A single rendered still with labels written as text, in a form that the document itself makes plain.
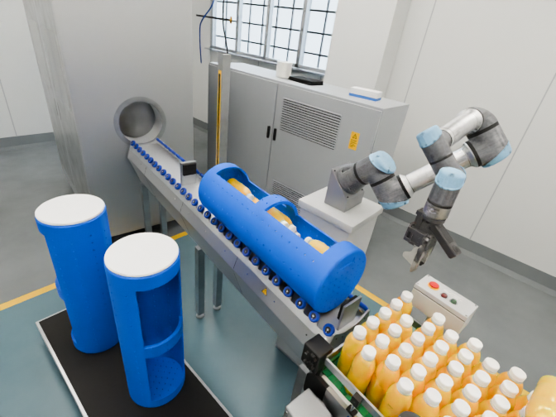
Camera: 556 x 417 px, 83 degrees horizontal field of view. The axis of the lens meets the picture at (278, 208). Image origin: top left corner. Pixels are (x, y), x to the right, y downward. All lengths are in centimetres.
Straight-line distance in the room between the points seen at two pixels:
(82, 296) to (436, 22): 366
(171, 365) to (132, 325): 65
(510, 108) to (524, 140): 31
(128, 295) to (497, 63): 342
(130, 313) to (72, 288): 51
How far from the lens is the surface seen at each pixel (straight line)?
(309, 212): 158
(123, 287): 135
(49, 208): 179
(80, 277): 183
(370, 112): 265
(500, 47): 368
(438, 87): 379
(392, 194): 146
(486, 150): 148
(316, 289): 113
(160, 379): 205
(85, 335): 213
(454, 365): 115
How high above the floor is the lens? 189
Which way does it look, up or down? 30 degrees down
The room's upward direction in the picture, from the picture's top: 8 degrees clockwise
